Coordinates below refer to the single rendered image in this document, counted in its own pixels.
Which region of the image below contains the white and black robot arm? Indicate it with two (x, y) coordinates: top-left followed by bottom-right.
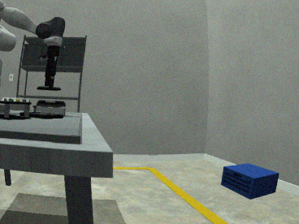
(0, 0), (65, 52)

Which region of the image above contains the white button panel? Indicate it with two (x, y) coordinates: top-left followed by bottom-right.
(2, 97), (30, 110)

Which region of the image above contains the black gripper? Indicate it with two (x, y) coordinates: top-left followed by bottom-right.
(45, 45), (60, 89)

